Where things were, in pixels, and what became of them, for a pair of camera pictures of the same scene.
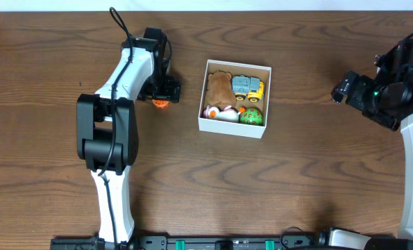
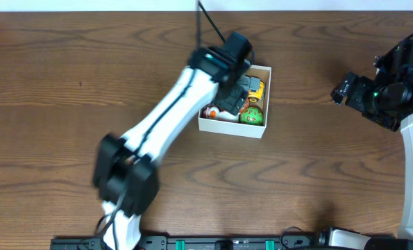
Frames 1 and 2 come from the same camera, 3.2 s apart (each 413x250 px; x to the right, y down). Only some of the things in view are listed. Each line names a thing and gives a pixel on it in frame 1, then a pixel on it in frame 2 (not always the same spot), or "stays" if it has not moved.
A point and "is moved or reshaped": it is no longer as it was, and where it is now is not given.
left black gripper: x=166 y=93 to x=232 y=98
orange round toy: x=160 y=103 is moved or reshaped
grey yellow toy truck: x=243 y=86 stays
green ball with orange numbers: x=251 y=116 stays
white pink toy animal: x=227 y=113 stays
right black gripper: x=347 y=90 stays
